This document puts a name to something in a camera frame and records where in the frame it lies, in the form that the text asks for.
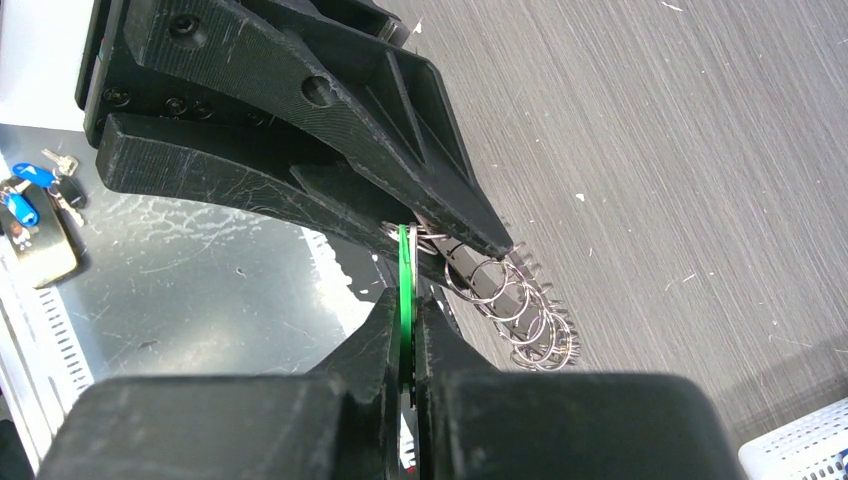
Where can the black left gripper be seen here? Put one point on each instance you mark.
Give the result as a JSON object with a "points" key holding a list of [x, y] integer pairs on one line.
{"points": [[388, 147]]}

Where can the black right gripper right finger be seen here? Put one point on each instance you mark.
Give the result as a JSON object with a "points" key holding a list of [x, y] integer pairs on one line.
{"points": [[478, 422]]}

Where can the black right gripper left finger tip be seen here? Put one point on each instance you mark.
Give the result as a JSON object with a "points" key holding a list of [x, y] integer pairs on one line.
{"points": [[339, 420]]}

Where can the green key tag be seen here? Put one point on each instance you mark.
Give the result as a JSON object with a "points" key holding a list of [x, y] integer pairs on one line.
{"points": [[407, 287]]}

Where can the blue tagged key bunch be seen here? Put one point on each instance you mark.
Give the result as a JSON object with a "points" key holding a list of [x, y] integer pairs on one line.
{"points": [[31, 188]]}

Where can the white plastic basket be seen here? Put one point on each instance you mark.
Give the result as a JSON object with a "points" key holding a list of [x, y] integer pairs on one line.
{"points": [[811, 447]]}

